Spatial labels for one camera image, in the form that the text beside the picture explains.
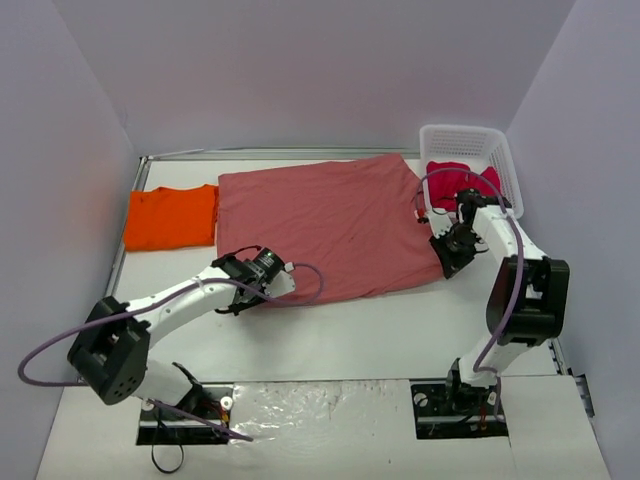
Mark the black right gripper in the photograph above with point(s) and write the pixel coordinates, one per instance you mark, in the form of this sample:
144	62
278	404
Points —
451	253

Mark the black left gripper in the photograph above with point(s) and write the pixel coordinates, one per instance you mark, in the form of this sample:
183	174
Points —
248	295

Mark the pink t shirt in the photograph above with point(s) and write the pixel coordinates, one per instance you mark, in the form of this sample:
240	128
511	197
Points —
350	227

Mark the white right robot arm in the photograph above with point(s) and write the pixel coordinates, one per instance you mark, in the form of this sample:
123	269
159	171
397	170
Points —
527	303

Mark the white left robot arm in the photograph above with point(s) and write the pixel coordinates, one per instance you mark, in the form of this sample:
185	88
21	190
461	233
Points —
112	354

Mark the magenta t shirt in basket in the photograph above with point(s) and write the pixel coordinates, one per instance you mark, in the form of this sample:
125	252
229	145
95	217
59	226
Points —
446	179

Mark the white plastic basket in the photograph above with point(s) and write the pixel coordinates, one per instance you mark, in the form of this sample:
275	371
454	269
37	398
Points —
478	149

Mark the orange folded t shirt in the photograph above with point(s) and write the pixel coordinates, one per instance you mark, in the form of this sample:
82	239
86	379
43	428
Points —
170	219

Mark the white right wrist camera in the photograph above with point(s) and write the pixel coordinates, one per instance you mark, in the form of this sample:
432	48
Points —
439	221

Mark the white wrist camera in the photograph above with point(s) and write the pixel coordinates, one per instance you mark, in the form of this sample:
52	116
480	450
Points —
439	221
283	283

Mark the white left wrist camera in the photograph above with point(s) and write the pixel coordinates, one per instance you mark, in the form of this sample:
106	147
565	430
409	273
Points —
283	283

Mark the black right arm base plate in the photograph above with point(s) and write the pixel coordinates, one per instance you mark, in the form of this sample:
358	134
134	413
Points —
468	416

